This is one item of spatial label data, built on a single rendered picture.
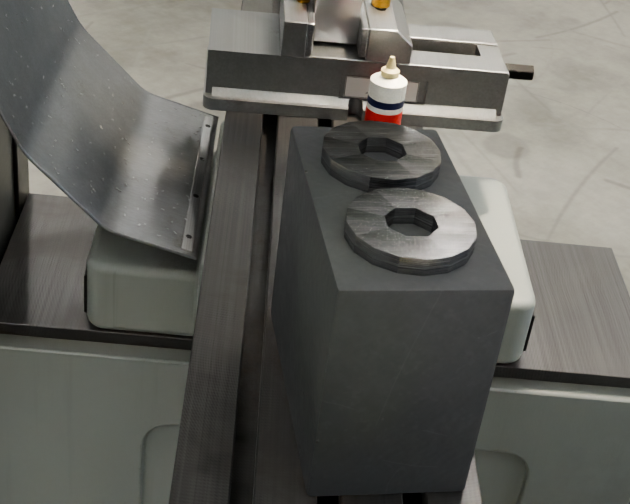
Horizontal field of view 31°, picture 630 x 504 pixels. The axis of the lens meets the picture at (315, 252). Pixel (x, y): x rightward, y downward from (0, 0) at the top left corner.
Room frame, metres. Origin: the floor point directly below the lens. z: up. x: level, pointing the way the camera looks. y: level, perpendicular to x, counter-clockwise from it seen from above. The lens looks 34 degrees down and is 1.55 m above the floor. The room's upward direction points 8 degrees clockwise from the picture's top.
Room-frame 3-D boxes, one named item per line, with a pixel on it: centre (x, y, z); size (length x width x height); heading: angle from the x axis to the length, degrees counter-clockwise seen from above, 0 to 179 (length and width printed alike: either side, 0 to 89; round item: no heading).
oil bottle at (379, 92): (1.14, -0.05, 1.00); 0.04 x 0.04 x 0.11
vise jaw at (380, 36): (1.27, -0.04, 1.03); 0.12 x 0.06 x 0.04; 6
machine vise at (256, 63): (1.26, -0.02, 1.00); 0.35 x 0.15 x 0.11; 96
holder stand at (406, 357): (0.71, -0.05, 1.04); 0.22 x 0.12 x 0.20; 13
